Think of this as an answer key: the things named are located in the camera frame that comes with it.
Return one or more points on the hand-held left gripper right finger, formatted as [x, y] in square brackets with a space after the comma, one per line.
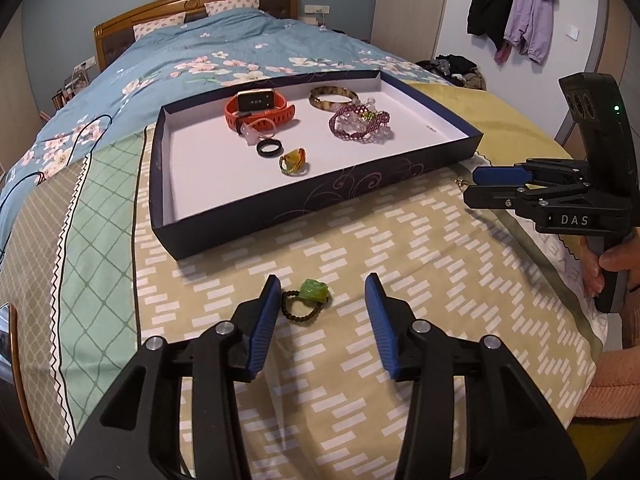
[382, 330]

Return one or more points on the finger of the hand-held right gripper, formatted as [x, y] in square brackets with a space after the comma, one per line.
[490, 197]
[495, 175]

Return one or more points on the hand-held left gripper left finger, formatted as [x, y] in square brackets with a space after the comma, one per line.
[262, 330]

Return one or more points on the small gold jewelry piece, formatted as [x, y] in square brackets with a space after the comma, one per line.
[461, 183]

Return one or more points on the dark blue box lid tray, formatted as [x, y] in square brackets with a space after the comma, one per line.
[320, 195]

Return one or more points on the person's right forearm pink sleeve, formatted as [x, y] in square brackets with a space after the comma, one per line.
[612, 385]

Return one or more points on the person's right hand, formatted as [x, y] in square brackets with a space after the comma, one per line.
[617, 260]

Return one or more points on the yellow blanket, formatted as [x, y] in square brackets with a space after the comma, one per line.
[500, 125]

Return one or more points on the beige dash-patterned mat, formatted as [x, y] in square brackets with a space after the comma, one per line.
[350, 240]

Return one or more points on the dark pile of clothes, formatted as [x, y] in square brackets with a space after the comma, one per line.
[455, 70]

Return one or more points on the purple hanging jacket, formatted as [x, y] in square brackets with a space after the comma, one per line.
[532, 15]

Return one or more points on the black hanging jacket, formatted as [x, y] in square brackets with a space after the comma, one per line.
[487, 5]

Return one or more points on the green lattice blanket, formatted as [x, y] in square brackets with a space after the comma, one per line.
[85, 280]

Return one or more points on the tortoiseshell bangle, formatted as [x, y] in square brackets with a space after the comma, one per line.
[320, 102]

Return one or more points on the orange smartwatch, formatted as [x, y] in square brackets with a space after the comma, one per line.
[255, 105]

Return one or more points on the smartphone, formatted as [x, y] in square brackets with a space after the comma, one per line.
[4, 330]

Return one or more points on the blue floral duvet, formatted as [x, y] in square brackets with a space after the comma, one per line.
[200, 50]

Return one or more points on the cluttered nightstand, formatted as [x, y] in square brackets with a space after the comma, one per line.
[70, 87]

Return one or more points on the white dotted pillow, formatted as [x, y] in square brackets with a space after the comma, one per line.
[232, 5]
[160, 26]

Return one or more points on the wooden bed headboard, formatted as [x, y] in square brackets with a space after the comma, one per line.
[150, 7]

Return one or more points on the white wall switch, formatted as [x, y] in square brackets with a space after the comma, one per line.
[573, 32]

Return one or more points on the white wall outlet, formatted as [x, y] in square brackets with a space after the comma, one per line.
[84, 64]
[317, 9]

